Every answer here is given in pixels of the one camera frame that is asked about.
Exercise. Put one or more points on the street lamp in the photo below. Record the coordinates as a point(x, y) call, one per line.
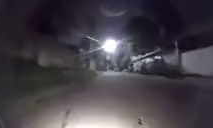
point(109, 45)

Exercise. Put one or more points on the dark tree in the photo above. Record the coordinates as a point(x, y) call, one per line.
point(140, 33)

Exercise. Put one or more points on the pole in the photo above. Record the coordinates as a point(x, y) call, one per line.
point(176, 55)

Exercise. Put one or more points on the grey asphalt road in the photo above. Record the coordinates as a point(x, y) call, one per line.
point(127, 100)

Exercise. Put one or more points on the dark grass verge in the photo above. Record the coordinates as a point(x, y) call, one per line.
point(34, 80)

